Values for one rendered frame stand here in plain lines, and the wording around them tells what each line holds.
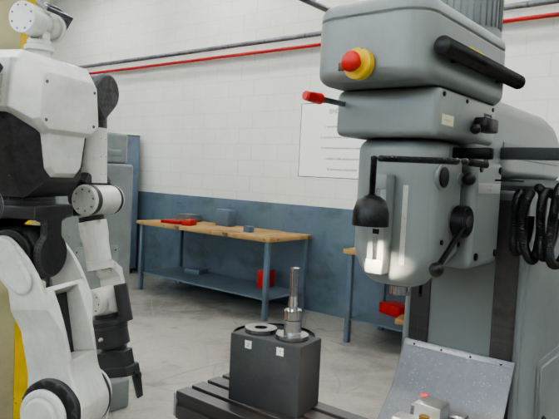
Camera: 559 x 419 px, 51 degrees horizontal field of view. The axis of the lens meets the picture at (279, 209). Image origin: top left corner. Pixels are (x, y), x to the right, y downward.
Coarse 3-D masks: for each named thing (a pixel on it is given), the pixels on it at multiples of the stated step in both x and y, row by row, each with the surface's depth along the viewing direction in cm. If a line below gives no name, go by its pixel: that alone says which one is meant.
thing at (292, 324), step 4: (284, 316) 155; (288, 316) 154; (292, 316) 154; (296, 316) 154; (300, 316) 155; (284, 320) 155; (288, 320) 154; (292, 320) 154; (296, 320) 154; (300, 320) 155; (284, 324) 155; (288, 324) 154; (292, 324) 154; (296, 324) 154; (300, 324) 155; (284, 328) 155; (288, 328) 154; (292, 328) 154; (296, 328) 154; (300, 328) 155; (284, 332) 155; (288, 332) 154; (292, 332) 154; (296, 332) 154; (300, 332) 156
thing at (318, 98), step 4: (304, 92) 116; (308, 92) 116; (312, 92) 117; (316, 92) 118; (304, 96) 116; (308, 96) 116; (312, 96) 117; (316, 96) 118; (320, 96) 119; (304, 100) 117; (308, 100) 117; (312, 100) 117; (316, 100) 118; (320, 100) 119; (324, 100) 121; (328, 100) 122; (332, 100) 123; (336, 100) 124; (320, 104) 120; (332, 104) 124; (336, 104) 125; (340, 104) 126; (344, 104) 127
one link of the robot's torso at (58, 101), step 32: (32, 64) 117; (64, 64) 128; (0, 96) 115; (32, 96) 117; (64, 96) 124; (96, 96) 135; (0, 128) 118; (32, 128) 119; (64, 128) 125; (96, 128) 137; (0, 160) 120; (32, 160) 120; (64, 160) 127; (0, 192) 123; (32, 192) 123; (64, 192) 133
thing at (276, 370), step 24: (240, 336) 158; (264, 336) 157; (288, 336) 154; (312, 336) 159; (240, 360) 158; (264, 360) 154; (288, 360) 150; (312, 360) 154; (240, 384) 158; (264, 384) 154; (288, 384) 150; (312, 384) 155; (264, 408) 155; (288, 408) 151
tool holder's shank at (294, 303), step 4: (292, 268) 155; (296, 268) 155; (292, 272) 154; (296, 272) 154; (292, 276) 154; (296, 276) 154; (292, 280) 154; (296, 280) 154; (292, 284) 155; (296, 284) 154; (292, 288) 155; (296, 288) 155; (292, 292) 155; (296, 292) 155; (292, 296) 155; (296, 296) 155; (292, 300) 155; (296, 300) 155; (288, 304) 155; (292, 304) 154; (296, 304) 155; (292, 308) 155; (296, 308) 155
